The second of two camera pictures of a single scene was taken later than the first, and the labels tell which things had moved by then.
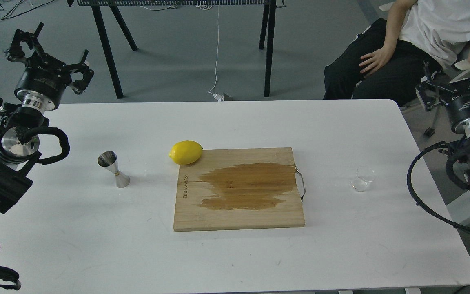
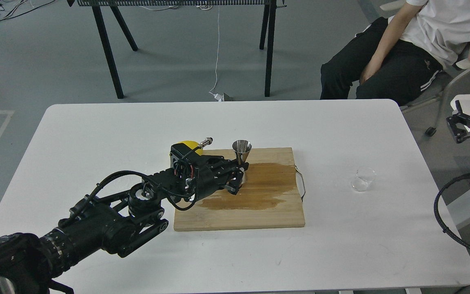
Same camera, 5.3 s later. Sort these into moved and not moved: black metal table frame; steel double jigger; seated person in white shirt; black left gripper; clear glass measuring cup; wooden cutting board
Moved: steel double jigger; black left gripper
Not moved: wooden cutting board; clear glass measuring cup; seated person in white shirt; black metal table frame
